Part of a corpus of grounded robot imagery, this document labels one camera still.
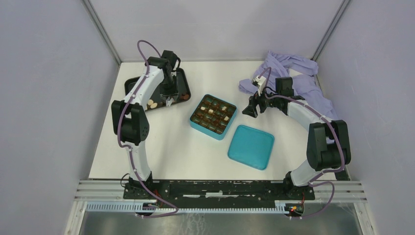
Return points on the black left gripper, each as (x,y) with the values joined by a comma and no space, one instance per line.
(172,92)

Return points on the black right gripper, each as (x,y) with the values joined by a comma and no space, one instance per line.
(254,101)

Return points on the teal chocolate box with dividers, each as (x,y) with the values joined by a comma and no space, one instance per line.
(213,125)

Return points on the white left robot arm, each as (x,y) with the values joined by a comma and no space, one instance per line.
(130,122)

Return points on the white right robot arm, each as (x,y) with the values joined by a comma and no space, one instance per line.
(328,149)

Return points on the black chocolate tray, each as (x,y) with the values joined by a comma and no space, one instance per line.
(156,100)

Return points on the teal box lid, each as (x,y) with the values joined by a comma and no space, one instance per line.
(251,147)

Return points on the lavender crumpled cloth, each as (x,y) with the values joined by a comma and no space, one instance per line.
(302,70)

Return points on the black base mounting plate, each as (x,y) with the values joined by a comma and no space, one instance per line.
(274,190)

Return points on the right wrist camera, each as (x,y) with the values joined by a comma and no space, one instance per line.
(260,83)

